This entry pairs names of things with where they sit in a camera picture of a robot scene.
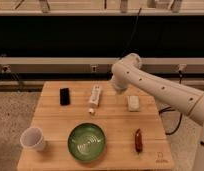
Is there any white paper cup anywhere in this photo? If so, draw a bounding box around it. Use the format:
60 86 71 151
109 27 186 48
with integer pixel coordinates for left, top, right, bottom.
20 127 46 151

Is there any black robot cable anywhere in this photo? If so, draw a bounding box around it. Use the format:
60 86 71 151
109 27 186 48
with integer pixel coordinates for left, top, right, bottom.
158 105 184 136

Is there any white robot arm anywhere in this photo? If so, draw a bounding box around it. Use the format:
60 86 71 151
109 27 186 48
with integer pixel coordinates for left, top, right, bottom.
111 53 204 171

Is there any black rectangular block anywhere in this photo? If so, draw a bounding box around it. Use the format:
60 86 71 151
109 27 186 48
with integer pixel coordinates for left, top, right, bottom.
60 88 70 106

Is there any white soap bar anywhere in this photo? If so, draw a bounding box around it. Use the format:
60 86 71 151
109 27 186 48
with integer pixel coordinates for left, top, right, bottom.
127 95 140 112

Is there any green ceramic bowl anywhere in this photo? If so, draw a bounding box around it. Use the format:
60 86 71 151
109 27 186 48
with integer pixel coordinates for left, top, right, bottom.
67 123 106 162

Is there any black hanging cable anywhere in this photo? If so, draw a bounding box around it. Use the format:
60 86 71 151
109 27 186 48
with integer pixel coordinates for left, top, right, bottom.
118 7 143 59

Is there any white bottle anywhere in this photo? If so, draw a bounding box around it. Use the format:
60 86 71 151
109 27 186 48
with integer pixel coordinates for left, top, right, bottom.
89 85 102 115

